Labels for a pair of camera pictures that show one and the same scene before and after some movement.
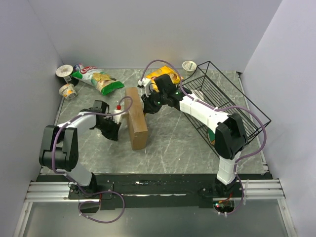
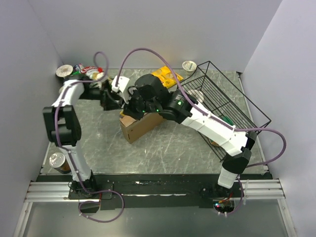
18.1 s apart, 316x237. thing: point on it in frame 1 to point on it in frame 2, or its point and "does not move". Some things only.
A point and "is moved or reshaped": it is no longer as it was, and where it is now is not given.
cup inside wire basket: x=199 y=94 does not move
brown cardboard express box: x=137 y=120 is moved or reshaped
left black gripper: x=112 y=135 to x=108 y=101
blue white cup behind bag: x=78 y=67 does not move
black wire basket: x=207 y=85 does not move
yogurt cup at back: x=189 y=67 does not move
